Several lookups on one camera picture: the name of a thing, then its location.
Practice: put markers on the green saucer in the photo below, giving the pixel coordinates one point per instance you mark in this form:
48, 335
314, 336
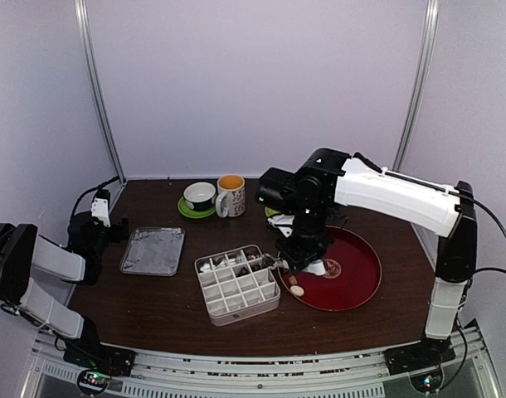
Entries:
192, 212

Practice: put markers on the bunny print tin lid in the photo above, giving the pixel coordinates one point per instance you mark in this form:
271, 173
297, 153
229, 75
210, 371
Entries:
153, 251

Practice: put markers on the aluminium frame post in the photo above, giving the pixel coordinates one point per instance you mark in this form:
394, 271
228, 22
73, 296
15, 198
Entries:
427, 45
83, 22

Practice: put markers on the red round tray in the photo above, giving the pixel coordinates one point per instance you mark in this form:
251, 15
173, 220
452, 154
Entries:
353, 275

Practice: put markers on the white metal tongs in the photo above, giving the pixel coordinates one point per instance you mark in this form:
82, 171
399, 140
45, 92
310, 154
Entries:
302, 249

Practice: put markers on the right aluminium frame post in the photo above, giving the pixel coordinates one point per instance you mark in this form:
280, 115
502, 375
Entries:
427, 45

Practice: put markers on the silver divided tin box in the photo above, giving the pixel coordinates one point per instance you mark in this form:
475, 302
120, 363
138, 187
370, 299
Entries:
236, 285

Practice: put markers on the lime green bowl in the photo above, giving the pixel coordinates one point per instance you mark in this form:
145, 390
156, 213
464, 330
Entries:
270, 212

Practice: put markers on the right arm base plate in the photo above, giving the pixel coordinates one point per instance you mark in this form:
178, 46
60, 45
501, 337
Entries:
420, 355

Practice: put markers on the left aluminium frame post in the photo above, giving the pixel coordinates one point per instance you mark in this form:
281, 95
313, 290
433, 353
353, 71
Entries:
83, 22

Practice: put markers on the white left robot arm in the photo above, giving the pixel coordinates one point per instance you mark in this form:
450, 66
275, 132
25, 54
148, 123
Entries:
24, 251

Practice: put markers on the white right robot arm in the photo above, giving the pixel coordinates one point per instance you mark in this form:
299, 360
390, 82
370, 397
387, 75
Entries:
445, 210

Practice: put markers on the aluminium front rail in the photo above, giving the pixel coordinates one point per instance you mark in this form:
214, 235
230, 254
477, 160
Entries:
351, 374

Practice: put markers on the white patterned mug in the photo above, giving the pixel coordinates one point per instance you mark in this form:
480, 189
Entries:
231, 197

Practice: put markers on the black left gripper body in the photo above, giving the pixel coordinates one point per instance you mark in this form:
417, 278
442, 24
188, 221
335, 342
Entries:
117, 235

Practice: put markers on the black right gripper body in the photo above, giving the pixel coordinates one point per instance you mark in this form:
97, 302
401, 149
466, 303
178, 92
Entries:
311, 237

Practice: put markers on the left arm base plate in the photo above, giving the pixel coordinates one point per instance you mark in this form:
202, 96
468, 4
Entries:
112, 361

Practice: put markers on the dark white-lined cup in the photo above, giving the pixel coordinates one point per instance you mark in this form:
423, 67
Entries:
200, 194

